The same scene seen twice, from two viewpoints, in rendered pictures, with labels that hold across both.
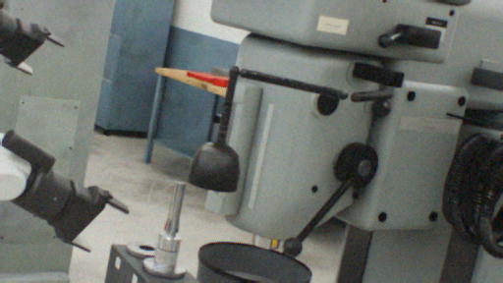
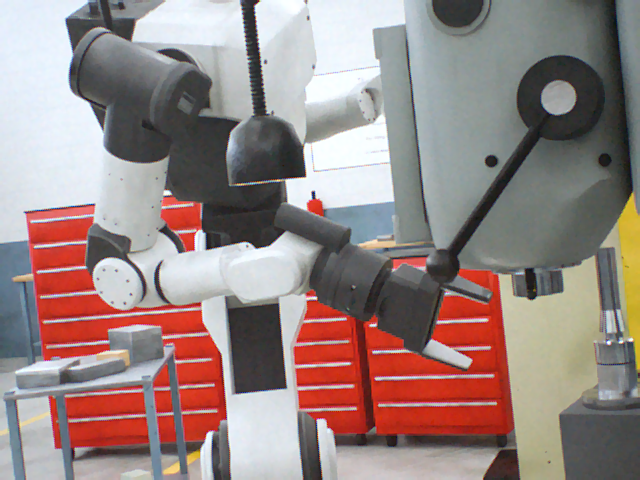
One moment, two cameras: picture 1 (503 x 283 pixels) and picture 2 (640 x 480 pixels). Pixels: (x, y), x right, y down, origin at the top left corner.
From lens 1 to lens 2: 1.17 m
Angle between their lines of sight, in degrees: 55
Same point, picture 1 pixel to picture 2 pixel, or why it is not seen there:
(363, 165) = (550, 92)
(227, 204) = (405, 225)
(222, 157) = (238, 131)
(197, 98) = not seen: outside the picture
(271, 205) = (433, 207)
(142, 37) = not seen: outside the picture
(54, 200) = (352, 289)
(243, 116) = (384, 77)
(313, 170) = (478, 128)
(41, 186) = (328, 270)
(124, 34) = not seen: outside the picture
